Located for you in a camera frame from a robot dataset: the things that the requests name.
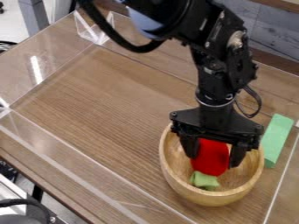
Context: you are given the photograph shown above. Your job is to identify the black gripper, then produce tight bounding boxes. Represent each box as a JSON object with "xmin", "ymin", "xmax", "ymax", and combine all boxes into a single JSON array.
[{"xmin": 168, "ymin": 100, "xmax": 267, "ymax": 170}]

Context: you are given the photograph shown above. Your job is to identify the red plush fruit green stem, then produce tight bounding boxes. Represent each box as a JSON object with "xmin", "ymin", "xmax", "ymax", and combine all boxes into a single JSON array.
[{"xmin": 190, "ymin": 138, "xmax": 230, "ymax": 191}]

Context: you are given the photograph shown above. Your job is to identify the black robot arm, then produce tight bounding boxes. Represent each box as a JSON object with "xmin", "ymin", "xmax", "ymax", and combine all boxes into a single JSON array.
[{"xmin": 78, "ymin": 0, "xmax": 265, "ymax": 168}]

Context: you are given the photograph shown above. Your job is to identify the wooden bowl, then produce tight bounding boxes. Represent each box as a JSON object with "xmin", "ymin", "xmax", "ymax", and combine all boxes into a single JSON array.
[{"xmin": 159, "ymin": 124, "xmax": 265, "ymax": 207}]

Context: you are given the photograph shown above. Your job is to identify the green rectangular block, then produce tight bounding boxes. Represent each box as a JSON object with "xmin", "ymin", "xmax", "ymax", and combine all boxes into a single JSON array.
[{"xmin": 262, "ymin": 114, "xmax": 295, "ymax": 168}]

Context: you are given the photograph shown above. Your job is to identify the clear acrylic enclosure wall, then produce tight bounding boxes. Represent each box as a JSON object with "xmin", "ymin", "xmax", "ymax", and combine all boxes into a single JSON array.
[{"xmin": 0, "ymin": 17, "xmax": 299, "ymax": 224}]

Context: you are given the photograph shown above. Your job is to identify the clear acrylic corner bracket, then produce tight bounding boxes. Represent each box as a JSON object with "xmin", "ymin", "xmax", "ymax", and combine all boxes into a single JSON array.
[{"xmin": 74, "ymin": 11, "xmax": 110, "ymax": 46}]

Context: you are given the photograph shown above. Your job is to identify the black metal base plate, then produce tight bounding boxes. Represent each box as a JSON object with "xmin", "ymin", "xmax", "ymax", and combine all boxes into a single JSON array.
[{"xmin": 26, "ymin": 199, "xmax": 68, "ymax": 224}]

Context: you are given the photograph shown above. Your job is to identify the black cable bottom left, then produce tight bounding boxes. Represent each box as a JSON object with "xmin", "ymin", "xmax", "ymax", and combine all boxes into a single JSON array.
[{"xmin": 0, "ymin": 197, "xmax": 52, "ymax": 224}]

